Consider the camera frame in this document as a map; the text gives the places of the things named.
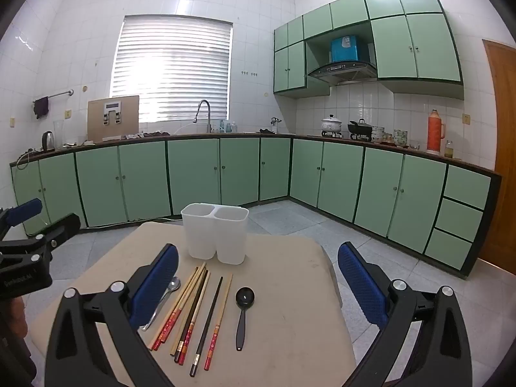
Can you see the row of green base cabinets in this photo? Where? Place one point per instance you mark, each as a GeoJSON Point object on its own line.
{"type": "Point", "coordinates": [193, 177]}

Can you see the brown cardboard sheet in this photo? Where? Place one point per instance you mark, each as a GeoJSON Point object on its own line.
{"type": "Point", "coordinates": [96, 125]}

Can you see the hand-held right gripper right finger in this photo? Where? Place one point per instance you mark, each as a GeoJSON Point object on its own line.
{"type": "Point", "coordinates": [361, 286]}

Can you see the clear glass pitcher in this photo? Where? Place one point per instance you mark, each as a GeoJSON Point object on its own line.
{"type": "Point", "coordinates": [59, 135]}

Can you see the patterned ceramic cup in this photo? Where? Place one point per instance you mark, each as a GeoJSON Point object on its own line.
{"type": "Point", "coordinates": [400, 138]}

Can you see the white lidded pot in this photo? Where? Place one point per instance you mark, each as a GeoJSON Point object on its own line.
{"type": "Point", "coordinates": [331, 124]}

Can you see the black chopstick gold end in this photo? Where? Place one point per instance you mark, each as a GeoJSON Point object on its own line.
{"type": "Point", "coordinates": [208, 322]}

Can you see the orange thermos flask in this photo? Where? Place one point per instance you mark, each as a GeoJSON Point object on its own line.
{"type": "Point", "coordinates": [435, 133]}

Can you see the white two-compartment utensil holder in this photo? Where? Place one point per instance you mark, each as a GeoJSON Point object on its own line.
{"type": "Point", "coordinates": [201, 234]}

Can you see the metal spoon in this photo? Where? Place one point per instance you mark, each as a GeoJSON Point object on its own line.
{"type": "Point", "coordinates": [174, 285]}

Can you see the metal towel rail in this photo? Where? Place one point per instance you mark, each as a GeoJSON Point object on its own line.
{"type": "Point", "coordinates": [56, 95]}

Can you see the small wall tap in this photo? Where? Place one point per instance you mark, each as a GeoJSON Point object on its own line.
{"type": "Point", "coordinates": [275, 121]}

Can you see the chrome kitchen faucet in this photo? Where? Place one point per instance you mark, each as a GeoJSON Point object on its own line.
{"type": "Point", "coordinates": [208, 109]}

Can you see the dark cloth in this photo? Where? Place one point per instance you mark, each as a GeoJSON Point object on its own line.
{"type": "Point", "coordinates": [157, 133]}

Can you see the wooden door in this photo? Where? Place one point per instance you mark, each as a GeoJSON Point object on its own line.
{"type": "Point", "coordinates": [504, 149]}

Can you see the wooden chopstick red patterned end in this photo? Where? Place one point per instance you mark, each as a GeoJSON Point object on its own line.
{"type": "Point", "coordinates": [184, 290]}
{"type": "Point", "coordinates": [217, 330]}
{"type": "Point", "coordinates": [190, 290]}
{"type": "Point", "coordinates": [188, 346]}

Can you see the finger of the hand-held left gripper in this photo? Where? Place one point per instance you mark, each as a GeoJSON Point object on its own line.
{"type": "Point", "coordinates": [26, 211]}
{"type": "Point", "coordinates": [64, 225]}

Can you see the dark hanging towel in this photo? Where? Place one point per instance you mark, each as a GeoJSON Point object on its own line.
{"type": "Point", "coordinates": [41, 107]}

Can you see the blue box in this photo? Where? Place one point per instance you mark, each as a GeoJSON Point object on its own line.
{"type": "Point", "coordinates": [346, 48]}

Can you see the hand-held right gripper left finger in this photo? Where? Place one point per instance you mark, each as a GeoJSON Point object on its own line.
{"type": "Point", "coordinates": [161, 284]}

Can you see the white window blind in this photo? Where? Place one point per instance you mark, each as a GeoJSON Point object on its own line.
{"type": "Point", "coordinates": [169, 68]}

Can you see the dark brown chopstick red end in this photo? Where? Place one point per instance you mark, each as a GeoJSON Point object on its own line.
{"type": "Point", "coordinates": [182, 346]}

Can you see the small glass jar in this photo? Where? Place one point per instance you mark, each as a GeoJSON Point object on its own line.
{"type": "Point", "coordinates": [449, 150]}

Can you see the stack of bowls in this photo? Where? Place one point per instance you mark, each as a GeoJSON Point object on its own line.
{"type": "Point", "coordinates": [377, 134]}

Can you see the black plastic spoon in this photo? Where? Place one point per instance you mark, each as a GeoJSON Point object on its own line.
{"type": "Point", "coordinates": [244, 296]}

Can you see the black range hood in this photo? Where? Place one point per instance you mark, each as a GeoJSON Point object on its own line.
{"type": "Point", "coordinates": [342, 71]}

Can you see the row of green wall cabinets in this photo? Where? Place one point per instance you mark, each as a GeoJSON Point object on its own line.
{"type": "Point", "coordinates": [419, 44]}

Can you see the steel electric kettle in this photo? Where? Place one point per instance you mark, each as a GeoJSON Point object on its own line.
{"type": "Point", "coordinates": [48, 142]}

